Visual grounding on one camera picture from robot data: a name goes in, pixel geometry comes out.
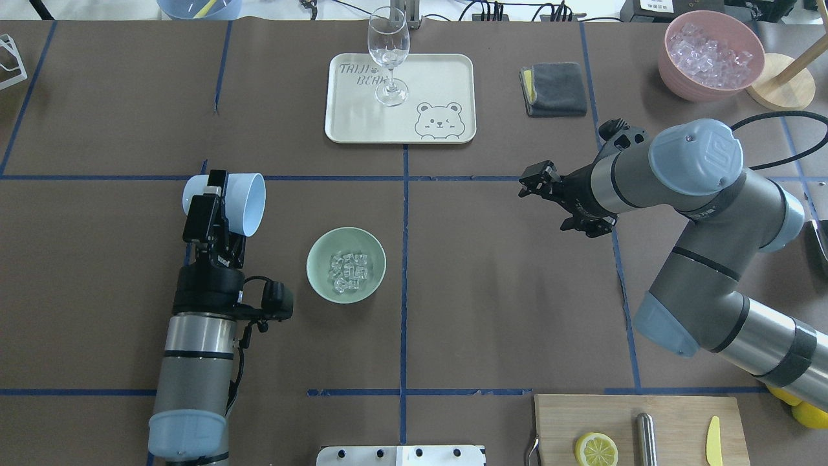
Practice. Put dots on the yellow plastic knife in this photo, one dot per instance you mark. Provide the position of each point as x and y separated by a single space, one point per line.
714 454

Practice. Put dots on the light blue plastic cup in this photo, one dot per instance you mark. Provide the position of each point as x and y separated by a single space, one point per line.
245 202

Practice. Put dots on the wooden stand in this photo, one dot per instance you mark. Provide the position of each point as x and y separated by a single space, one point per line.
785 83

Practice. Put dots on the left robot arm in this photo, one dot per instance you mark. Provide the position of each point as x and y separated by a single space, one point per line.
189 421

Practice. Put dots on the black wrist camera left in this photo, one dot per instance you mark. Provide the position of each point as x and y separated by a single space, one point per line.
277 301

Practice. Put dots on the ice cubes in green bowl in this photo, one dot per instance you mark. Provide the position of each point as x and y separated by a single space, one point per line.
348 271

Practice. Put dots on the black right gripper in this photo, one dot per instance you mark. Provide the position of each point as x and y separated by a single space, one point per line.
580 191

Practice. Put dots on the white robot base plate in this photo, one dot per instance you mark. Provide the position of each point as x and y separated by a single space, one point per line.
402 455

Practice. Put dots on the clear wine glass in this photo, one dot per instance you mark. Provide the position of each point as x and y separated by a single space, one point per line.
388 41

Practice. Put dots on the pink bowl of ice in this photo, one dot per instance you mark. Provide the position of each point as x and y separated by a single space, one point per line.
707 56

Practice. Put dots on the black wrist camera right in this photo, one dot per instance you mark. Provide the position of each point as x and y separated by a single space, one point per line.
618 136

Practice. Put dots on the yellow lemon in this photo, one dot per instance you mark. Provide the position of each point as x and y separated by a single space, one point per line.
784 396
809 416

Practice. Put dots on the green bowl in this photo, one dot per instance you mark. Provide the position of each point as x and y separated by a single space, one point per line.
345 239

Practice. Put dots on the blue bowl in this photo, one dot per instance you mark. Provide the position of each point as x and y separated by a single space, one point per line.
201 10

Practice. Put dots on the wooden cutting board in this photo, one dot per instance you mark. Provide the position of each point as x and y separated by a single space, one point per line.
680 424

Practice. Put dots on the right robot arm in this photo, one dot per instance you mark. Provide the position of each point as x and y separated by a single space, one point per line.
732 214

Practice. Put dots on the steel knife handle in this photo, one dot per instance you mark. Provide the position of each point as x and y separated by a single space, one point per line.
647 444

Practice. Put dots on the white wire cup rack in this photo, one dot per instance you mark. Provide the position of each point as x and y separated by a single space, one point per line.
13 70

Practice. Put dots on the grey folded cloth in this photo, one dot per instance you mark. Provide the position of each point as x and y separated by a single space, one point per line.
553 90

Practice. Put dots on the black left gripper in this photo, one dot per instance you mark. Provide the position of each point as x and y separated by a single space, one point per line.
207 285

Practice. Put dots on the lemon half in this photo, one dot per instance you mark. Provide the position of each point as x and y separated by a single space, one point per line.
595 448

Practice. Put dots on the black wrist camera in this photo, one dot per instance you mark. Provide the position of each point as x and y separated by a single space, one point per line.
618 136
277 301

